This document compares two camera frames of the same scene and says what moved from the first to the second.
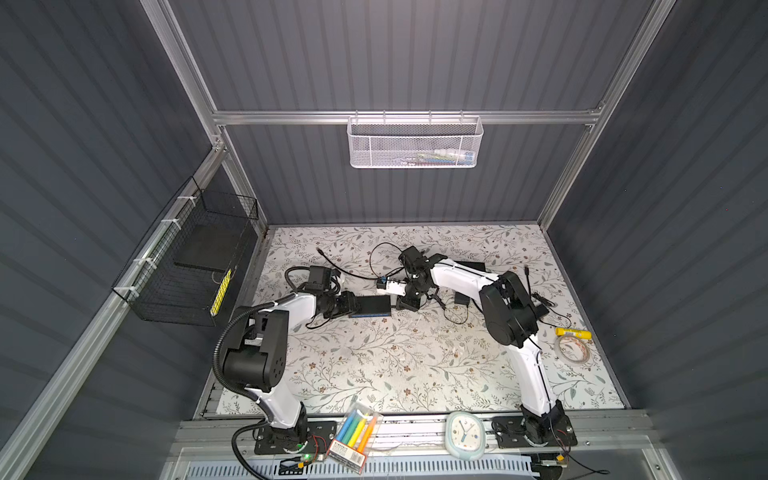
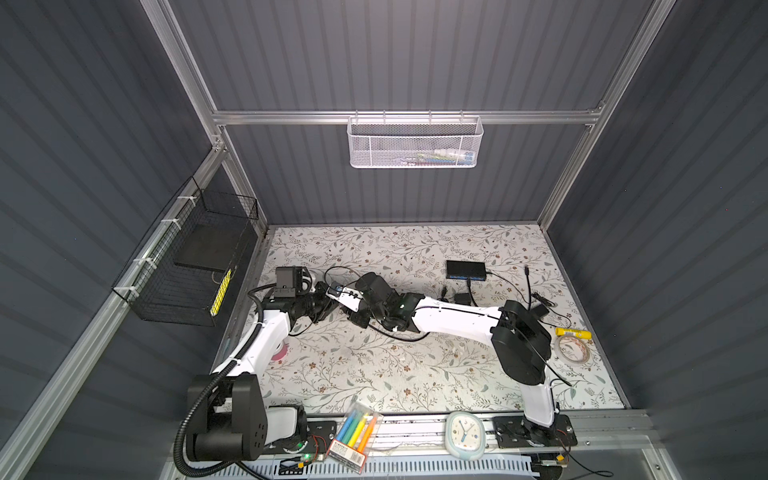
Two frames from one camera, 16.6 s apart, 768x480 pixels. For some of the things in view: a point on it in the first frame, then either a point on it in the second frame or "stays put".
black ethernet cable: [526, 271] stays put
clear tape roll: [573, 349] stays put
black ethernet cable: [321, 253] -> [398, 338]
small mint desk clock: [464, 435] stays put
